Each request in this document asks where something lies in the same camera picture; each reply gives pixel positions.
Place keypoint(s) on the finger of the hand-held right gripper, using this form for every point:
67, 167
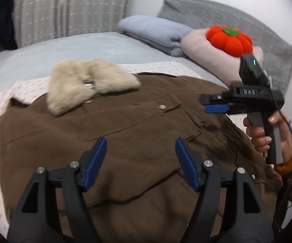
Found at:
213, 98
216, 109

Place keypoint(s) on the folded light blue blanket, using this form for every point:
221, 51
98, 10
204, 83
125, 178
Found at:
156, 29

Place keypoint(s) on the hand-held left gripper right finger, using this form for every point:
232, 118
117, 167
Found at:
186, 159

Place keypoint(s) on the orange pumpkin plush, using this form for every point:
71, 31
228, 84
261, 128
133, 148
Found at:
228, 40

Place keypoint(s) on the pink pillow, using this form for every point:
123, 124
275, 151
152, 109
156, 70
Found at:
206, 55

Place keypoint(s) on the bed with grey sheet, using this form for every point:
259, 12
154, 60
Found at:
60, 49

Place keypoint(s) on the grey patterned curtain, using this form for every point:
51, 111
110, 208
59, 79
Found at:
67, 7

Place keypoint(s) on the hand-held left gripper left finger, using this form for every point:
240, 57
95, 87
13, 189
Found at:
96, 157

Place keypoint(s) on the grey quilted pillow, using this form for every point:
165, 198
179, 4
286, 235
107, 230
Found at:
269, 35

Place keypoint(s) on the person's right hand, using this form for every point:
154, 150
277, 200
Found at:
259, 138

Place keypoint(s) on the dark hanging clothes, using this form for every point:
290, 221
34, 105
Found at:
1, 22

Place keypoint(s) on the brown coat with fur collar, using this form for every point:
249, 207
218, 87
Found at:
135, 136

